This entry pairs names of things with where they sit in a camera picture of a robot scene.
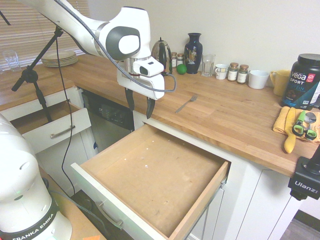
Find black boom tripod stand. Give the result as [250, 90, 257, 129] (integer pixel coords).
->
[11, 24, 65, 124]

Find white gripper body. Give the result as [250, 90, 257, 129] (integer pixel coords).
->
[116, 67, 166, 101]

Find black Ulanzi camera mount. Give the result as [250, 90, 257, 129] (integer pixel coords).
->
[287, 141, 320, 201]

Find yellow cloth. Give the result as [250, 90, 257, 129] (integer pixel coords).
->
[272, 106, 320, 145]

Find green handled kitchen tool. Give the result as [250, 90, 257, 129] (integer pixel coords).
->
[291, 109, 319, 142]

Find clear faceted drinking glass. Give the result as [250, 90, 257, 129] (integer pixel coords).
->
[201, 53, 217, 78]

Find clear tumbler glass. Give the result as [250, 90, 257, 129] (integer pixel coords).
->
[1, 50, 20, 74]

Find grey braided cable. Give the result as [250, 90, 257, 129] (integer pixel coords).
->
[53, 0, 178, 94]

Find brown lid spice jar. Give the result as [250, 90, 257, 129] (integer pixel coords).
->
[237, 64, 250, 85]
[227, 62, 239, 83]

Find yellow sheathed knife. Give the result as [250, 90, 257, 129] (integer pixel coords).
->
[283, 106, 297, 154]

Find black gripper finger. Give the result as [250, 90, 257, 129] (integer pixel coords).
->
[145, 97, 156, 120]
[125, 88, 136, 112]

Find yellow mug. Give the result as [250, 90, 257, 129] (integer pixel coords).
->
[269, 69, 292, 97]

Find black steel dishwasher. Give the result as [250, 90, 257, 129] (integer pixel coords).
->
[81, 89, 136, 154]

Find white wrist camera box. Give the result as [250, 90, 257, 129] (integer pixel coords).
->
[132, 56, 166, 77]

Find white kitchen cabinet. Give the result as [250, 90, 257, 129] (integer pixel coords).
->
[0, 86, 313, 240]

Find black Vega protein tub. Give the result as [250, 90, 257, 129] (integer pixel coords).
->
[280, 53, 320, 112]

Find dark blue painted vase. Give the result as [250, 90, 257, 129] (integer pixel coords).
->
[184, 32, 203, 75]

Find stack of cream plates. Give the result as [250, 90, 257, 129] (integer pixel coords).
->
[40, 51, 79, 68]

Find wide white cup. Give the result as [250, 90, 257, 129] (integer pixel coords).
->
[247, 69, 271, 90]

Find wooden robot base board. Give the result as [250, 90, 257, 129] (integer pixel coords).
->
[37, 166, 109, 240]

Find large open wooden drawer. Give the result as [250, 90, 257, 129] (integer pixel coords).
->
[70, 123, 232, 240]

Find thin black cable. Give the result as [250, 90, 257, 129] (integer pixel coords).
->
[55, 37, 77, 196]

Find small open white drawer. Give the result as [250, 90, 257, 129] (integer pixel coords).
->
[9, 99, 92, 155]

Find window blinds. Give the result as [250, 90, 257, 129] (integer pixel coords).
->
[0, 0, 85, 74]

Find silver metal fork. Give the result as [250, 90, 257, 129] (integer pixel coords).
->
[174, 93, 199, 114]

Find small white handled cup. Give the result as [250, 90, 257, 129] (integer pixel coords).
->
[214, 63, 230, 81]

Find steel kettle black handle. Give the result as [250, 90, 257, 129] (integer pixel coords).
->
[151, 36, 174, 74]

